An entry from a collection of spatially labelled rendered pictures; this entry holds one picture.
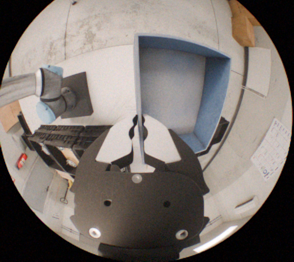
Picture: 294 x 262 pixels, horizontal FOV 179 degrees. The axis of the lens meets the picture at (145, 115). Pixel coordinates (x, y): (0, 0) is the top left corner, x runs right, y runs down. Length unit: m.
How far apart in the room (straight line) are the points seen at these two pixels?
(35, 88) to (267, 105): 2.95
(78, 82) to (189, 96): 0.54
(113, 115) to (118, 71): 0.27
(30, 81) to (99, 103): 0.42
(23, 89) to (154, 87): 0.41
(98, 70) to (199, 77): 0.49
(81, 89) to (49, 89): 0.22
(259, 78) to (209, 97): 2.40
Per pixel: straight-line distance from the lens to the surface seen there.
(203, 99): 0.22
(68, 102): 0.56
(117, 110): 0.60
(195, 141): 0.25
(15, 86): 0.40
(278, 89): 2.60
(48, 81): 0.42
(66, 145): 0.61
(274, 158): 2.78
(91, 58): 0.58
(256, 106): 2.69
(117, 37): 1.31
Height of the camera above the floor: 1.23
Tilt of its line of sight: 60 degrees down
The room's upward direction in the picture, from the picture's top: 166 degrees clockwise
